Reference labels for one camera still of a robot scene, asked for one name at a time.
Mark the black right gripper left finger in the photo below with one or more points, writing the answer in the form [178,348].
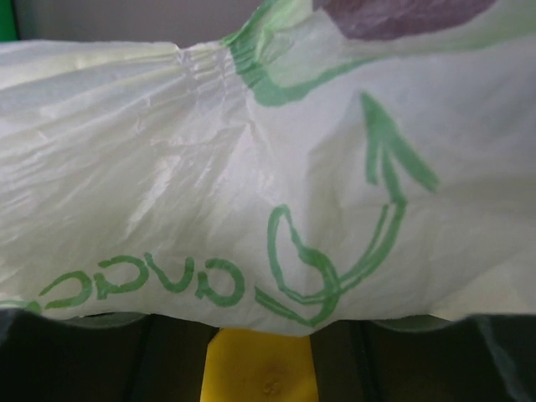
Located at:
[155,358]

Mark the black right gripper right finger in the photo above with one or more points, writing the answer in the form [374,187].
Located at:
[482,358]

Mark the yellow orange fruit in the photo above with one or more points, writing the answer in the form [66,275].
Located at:
[246,366]

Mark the light green plastic bag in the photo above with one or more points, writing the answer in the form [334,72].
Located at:
[328,161]

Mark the green plastic tray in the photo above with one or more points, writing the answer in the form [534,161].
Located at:
[8,30]

